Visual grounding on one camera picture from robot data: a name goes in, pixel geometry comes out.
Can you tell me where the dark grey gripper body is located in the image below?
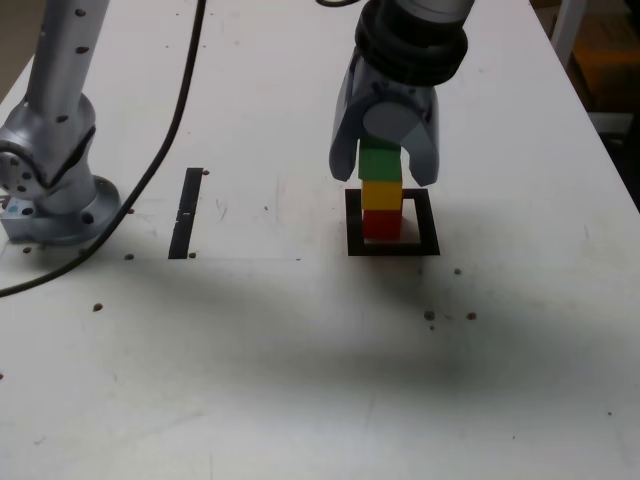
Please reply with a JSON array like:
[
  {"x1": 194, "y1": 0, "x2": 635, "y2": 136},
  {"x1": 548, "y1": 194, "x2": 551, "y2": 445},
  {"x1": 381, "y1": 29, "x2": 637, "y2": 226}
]
[{"x1": 358, "y1": 53, "x2": 436, "y2": 115}]

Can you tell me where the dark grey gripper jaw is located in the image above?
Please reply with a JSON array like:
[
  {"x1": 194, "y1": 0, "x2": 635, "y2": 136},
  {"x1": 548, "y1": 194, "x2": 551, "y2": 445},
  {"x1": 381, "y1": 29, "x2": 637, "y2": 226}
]
[{"x1": 327, "y1": 53, "x2": 374, "y2": 183}]

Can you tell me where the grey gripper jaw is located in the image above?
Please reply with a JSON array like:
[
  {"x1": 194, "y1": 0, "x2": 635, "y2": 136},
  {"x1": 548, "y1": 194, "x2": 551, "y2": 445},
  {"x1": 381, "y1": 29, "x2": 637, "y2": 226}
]
[{"x1": 362, "y1": 96, "x2": 442, "y2": 186}]

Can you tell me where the green cube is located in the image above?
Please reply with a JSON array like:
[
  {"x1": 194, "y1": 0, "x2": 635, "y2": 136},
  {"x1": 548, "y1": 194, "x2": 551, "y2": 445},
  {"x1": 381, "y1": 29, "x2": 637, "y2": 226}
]
[{"x1": 358, "y1": 139, "x2": 404, "y2": 183}]

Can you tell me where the yellow cube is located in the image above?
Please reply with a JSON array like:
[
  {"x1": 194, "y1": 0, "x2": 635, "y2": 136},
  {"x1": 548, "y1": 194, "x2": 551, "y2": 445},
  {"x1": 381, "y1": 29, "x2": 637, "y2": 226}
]
[{"x1": 360, "y1": 179, "x2": 403, "y2": 213}]

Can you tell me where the red cube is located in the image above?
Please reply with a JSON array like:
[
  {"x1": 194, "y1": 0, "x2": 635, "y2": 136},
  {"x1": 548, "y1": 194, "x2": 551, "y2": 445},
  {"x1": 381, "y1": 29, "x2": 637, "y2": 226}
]
[{"x1": 362, "y1": 209, "x2": 403, "y2": 241}]

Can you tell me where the black tape square outline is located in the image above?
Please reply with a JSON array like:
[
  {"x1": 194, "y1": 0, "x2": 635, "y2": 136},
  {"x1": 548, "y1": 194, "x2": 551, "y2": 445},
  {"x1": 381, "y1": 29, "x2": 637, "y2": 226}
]
[{"x1": 344, "y1": 188, "x2": 441, "y2": 258}]

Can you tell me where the black tape strip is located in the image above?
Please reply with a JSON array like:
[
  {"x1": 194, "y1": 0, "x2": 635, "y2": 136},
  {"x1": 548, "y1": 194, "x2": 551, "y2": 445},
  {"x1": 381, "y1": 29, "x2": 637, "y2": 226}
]
[{"x1": 167, "y1": 167, "x2": 205, "y2": 260}]

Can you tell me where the black cable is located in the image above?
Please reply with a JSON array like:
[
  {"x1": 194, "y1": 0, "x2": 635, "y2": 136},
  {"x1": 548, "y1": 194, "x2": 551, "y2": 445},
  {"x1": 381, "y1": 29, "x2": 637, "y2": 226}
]
[{"x1": 0, "y1": 0, "x2": 362, "y2": 298}]

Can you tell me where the white metal frame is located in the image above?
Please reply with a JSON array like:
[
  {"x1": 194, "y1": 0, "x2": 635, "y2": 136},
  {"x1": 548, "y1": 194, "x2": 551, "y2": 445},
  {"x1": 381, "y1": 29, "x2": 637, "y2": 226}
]
[{"x1": 549, "y1": 0, "x2": 640, "y2": 134}]

